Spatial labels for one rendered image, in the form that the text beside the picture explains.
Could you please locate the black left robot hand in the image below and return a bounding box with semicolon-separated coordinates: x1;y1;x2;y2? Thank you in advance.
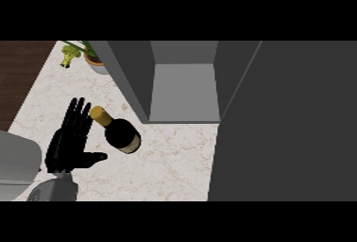
43;96;109;174

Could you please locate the dark wine bottle gold cap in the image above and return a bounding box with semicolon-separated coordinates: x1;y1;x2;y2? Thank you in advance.
88;105;141;155

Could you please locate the grey open cabinet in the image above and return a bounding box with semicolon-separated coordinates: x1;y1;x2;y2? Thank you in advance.
88;40;262;125

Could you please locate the dark grey cabinet door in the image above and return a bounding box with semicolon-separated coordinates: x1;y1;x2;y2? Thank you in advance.
206;40;357;202

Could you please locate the potted green plant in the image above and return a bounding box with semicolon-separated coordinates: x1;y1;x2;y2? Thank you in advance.
62;40;112;76

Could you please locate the green broccoli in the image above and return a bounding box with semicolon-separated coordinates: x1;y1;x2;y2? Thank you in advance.
59;44;84;69

